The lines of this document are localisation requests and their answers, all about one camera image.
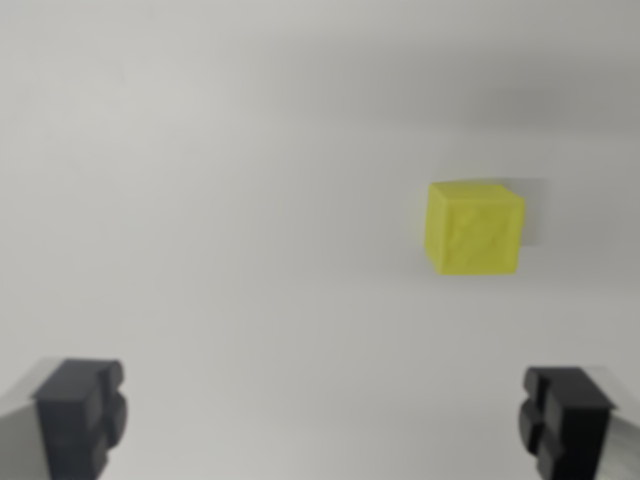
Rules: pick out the black silver gripper left finger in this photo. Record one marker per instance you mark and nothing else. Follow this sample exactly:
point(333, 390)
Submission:
point(75, 415)

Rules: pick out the black silver gripper right finger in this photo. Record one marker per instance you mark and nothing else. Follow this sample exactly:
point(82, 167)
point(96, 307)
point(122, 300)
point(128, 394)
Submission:
point(570, 425)

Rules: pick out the yellow cube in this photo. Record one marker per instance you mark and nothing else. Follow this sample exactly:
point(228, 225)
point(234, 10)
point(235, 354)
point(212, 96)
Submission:
point(472, 230)

